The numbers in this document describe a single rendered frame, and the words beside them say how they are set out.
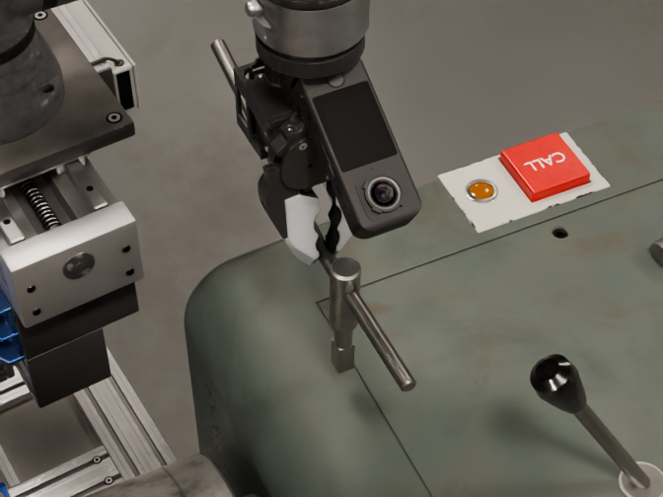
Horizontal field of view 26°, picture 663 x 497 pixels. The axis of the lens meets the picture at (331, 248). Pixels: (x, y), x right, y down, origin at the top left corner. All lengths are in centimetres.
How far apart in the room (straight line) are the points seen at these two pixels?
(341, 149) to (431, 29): 250
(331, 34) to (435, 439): 36
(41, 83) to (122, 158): 162
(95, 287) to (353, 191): 62
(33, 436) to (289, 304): 128
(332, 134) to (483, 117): 228
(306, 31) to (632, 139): 53
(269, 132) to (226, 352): 28
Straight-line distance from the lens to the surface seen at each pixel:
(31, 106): 148
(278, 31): 89
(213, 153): 311
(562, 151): 131
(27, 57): 146
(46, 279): 145
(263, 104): 97
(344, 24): 89
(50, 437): 242
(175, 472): 116
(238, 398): 117
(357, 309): 102
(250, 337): 118
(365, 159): 92
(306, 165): 97
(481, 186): 128
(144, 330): 279
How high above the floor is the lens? 217
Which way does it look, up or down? 48 degrees down
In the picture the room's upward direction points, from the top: straight up
